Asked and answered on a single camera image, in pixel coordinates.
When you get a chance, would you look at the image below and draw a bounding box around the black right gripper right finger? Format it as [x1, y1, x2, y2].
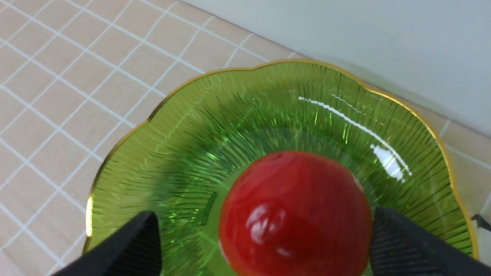
[369, 207, 491, 276]

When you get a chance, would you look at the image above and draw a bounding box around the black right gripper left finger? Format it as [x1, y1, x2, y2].
[54, 211, 163, 276]

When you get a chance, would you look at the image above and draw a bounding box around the red apple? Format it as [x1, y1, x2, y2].
[219, 151, 373, 276]

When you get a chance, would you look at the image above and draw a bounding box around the green glass plate gold rim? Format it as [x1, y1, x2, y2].
[83, 59, 480, 276]

